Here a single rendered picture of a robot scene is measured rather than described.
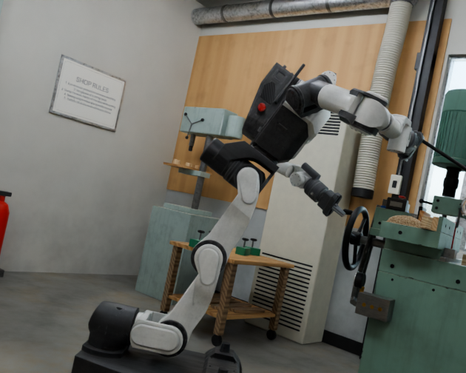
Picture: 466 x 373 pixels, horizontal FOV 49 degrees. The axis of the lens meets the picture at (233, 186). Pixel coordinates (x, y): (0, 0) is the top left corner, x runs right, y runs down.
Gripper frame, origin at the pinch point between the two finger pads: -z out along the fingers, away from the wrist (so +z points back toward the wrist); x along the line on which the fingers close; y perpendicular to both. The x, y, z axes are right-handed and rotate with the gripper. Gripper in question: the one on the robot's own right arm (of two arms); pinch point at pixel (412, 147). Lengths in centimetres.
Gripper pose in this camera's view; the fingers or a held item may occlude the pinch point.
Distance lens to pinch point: 218.9
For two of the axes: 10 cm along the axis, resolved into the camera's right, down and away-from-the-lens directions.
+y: 6.7, 5.7, -4.8
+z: -5.0, -1.3, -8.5
